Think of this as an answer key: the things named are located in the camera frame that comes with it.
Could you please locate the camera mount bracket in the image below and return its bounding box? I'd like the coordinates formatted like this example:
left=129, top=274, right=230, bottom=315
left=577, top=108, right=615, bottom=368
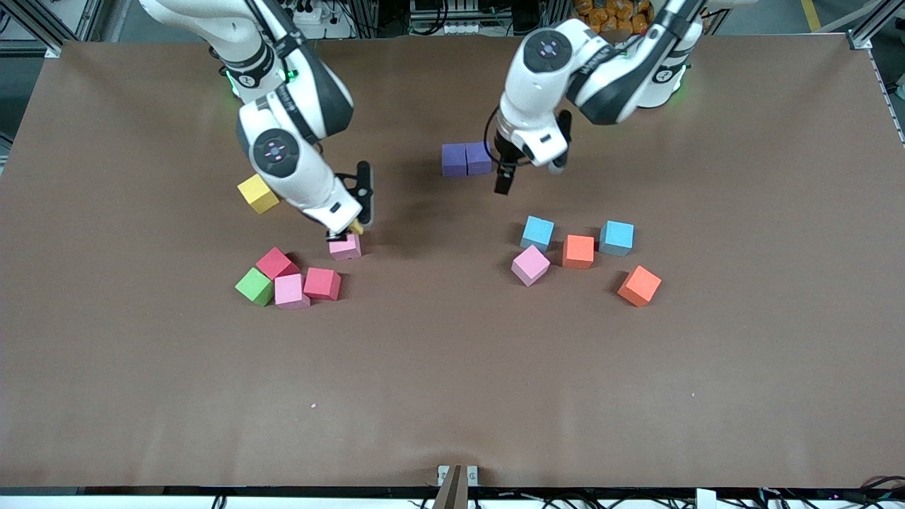
left=437, top=464, right=480, bottom=509

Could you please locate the pink foam block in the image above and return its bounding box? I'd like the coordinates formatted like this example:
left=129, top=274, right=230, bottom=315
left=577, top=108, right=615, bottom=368
left=329, top=233, right=363, bottom=262
left=274, top=273, right=312, bottom=311
left=511, top=245, right=551, bottom=287

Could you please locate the blue foam block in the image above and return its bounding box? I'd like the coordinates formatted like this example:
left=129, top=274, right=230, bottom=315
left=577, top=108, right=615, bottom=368
left=520, top=216, right=556, bottom=253
left=599, top=220, right=636, bottom=257

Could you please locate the orange foam block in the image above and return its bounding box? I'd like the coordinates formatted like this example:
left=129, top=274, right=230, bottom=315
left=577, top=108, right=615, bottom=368
left=617, top=265, right=663, bottom=308
left=562, top=234, right=595, bottom=270

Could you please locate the aluminium frame profile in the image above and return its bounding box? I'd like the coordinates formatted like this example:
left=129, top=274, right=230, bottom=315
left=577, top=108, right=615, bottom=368
left=0, top=0, right=107, bottom=59
left=845, top=0, right=905, bottom=50

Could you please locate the white power strip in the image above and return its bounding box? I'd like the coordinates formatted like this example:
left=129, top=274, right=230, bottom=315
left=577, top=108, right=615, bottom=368
left=290, top=0, right=354, bottom=40

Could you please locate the red foam block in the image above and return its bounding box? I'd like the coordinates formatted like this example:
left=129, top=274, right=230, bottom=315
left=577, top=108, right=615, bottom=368
left=303, top=267, right=343, bottom=302
left=255, top=246, right=300, bottom=281

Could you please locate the bag of orange items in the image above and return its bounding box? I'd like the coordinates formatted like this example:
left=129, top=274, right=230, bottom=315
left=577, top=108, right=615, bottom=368
left=571, top=0, right=651, bottom=36

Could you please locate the green foam block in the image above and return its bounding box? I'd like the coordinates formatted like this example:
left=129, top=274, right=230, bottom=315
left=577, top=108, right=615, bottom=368
left=235, top=267, right=275, bottom=308

